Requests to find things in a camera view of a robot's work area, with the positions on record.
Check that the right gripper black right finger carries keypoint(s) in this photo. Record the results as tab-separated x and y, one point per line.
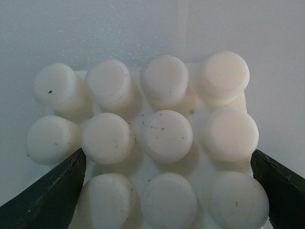
285	190

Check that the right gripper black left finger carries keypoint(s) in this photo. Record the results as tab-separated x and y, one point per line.
50	202

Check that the white studded base plate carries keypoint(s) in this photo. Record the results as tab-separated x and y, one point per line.
165	146

